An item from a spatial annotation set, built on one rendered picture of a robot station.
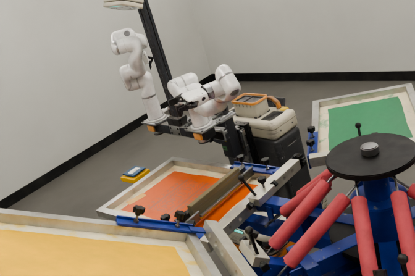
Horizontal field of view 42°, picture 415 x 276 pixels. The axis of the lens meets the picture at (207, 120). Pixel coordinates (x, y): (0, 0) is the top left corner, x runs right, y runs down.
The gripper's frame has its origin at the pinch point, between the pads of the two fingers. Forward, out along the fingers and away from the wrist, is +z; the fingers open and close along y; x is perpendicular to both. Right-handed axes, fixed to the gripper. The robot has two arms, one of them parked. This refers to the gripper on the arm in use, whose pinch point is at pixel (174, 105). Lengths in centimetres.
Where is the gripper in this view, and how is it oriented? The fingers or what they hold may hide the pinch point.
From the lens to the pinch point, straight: 240.4
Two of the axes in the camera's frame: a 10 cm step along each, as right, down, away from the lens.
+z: -8.8, 3.8, -2.9
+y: -4.2, -3.5, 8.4
